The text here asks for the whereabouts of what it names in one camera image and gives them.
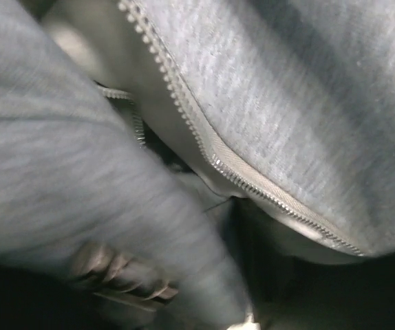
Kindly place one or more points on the grey zip-up jacket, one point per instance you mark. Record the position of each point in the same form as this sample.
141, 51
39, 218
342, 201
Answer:
197, 164

